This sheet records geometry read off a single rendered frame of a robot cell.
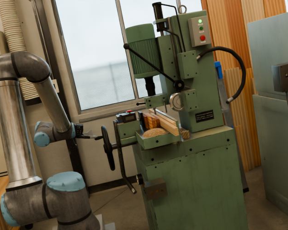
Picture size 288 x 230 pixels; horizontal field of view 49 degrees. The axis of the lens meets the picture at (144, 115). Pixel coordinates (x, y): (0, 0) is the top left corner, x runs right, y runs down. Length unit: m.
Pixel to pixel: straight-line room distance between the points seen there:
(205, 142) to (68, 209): 0.91
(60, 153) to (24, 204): 2.00
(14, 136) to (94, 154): 2.00
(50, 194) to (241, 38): 2.61
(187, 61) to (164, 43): 0.19
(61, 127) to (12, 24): 1.55
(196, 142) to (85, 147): 1.69
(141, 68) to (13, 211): 1.04
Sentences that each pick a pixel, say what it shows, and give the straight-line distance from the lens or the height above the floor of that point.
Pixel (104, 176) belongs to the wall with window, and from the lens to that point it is 3.43.
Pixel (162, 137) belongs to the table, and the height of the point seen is 0.89.
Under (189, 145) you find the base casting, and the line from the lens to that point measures 1.87.
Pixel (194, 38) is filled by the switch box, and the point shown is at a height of 1.37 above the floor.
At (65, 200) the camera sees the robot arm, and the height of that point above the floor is 0.82.
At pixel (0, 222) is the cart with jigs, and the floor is 0.38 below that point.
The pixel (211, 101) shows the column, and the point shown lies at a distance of 1.99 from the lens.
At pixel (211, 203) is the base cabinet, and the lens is 2.04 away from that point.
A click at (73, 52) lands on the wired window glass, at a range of 3.30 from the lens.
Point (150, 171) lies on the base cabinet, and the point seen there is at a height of 0.67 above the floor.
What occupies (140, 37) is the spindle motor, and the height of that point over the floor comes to 1.43.
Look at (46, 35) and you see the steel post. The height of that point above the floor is 1.69.
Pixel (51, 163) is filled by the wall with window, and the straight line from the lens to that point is 3.40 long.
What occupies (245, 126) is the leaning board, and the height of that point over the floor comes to 0.45.
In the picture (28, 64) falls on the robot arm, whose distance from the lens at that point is 1.46.
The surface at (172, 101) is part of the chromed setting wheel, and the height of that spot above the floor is 1.03.
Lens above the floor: 1.33
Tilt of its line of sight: 11 degrees down
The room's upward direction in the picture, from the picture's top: 11 degrees counter-clockwise
